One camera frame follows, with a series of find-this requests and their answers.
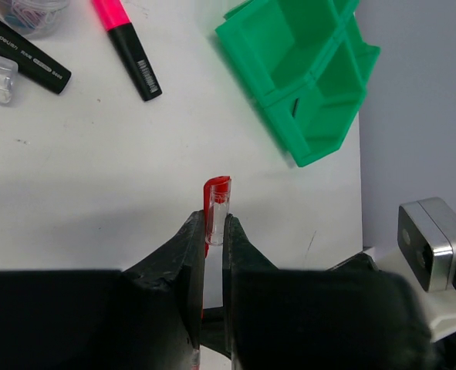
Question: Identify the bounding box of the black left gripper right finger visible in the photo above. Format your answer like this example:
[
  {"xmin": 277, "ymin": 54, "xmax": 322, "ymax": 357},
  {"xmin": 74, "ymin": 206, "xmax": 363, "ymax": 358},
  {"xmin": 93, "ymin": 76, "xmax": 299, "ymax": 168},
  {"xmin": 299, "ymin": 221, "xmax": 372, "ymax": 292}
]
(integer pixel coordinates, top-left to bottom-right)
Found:
[{"xmin": 223, "ymin": 216, "xmax": 437, "ymax": 369}]

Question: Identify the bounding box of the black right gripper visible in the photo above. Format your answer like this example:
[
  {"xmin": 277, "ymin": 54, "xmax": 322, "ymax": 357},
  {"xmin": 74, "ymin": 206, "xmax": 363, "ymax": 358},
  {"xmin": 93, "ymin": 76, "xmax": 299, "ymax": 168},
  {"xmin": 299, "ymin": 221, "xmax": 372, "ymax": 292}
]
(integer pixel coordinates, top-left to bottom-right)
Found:
[{"xmin": 329, "ymin": 251, "xmax": 379, "ymax": 271}]

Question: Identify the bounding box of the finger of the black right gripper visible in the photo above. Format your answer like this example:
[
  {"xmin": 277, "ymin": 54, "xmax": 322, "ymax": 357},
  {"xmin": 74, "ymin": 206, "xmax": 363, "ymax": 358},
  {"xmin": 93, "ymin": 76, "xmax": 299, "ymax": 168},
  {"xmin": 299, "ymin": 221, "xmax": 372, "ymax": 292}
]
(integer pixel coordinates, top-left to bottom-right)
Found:
[{"xmin": 201, "ymin": 307, "xmax": 231, "ymax": 359}]

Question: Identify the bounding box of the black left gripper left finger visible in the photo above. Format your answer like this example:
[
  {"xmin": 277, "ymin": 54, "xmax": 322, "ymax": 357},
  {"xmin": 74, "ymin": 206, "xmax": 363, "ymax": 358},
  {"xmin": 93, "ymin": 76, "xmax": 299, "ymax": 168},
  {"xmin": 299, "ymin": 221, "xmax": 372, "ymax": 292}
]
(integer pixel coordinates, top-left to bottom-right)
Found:
[{"xmin": 0, "ymin": 211, "xmax": 204, "ymax": 369}]

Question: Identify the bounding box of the red gel pen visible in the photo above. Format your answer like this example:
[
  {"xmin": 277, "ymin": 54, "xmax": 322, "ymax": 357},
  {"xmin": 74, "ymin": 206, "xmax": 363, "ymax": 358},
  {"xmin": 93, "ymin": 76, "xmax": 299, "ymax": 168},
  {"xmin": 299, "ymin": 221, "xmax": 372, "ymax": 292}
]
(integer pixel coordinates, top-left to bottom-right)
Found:
[{"xmin": 191, "ymin": 246, "xmax": 211, "ymax": 370}]

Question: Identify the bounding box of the red pen cap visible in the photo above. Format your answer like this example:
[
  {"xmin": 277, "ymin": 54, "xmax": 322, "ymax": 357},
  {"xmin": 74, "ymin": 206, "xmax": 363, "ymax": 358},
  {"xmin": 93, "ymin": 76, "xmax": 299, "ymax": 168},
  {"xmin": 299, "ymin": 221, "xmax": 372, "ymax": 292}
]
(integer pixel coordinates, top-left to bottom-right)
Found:
[{"xmin": 203, "ymin": 176, "xmax": 231, "ymax": 252}]

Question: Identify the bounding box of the pink-capped black highlighter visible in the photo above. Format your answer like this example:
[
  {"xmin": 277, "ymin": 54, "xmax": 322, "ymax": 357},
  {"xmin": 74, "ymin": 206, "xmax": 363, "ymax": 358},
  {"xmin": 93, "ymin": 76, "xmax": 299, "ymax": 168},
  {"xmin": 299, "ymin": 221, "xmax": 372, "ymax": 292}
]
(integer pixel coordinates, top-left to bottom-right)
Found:
[{"xmin": 92, "ymin": 0, "xmax": 162, "ymax": 101}]

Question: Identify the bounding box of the blue gel pen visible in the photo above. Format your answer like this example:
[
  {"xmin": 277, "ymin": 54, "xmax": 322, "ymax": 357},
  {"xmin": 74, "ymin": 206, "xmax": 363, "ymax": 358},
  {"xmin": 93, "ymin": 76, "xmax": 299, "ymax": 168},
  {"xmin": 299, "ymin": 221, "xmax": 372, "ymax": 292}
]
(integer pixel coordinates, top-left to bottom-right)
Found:
[{"xmin": 292, "ymin": 98, "xmax": 301, "ymax": 120}]

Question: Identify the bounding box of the green compartment tray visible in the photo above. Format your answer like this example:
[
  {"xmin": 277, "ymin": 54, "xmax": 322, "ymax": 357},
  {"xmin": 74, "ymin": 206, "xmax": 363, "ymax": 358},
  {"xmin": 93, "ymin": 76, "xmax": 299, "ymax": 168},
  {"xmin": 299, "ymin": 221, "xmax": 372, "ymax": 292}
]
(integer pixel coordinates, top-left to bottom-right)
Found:
[{"xmin": 215, "ymin": 0, "xmax": 380, "ymax": 167}]

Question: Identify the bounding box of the orange-capped black highlighter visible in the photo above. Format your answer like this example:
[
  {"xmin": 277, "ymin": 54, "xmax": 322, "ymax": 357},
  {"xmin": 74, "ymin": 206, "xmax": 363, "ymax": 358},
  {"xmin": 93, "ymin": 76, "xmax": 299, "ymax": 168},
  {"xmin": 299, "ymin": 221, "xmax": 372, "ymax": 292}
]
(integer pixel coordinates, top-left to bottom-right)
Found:
[{"xmin": 0, "ymin": 21, "xmax": 72, "ymax": 94}]

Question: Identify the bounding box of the clear jar of paper clips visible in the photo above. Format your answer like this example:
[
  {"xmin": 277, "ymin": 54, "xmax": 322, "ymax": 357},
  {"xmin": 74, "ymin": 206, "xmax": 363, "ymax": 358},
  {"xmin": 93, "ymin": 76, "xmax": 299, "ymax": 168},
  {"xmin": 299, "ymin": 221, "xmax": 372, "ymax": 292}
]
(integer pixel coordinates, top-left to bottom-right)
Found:
[{"xmin": 0, "ymin": 0, "xmax": 70, "ymax": 38}]

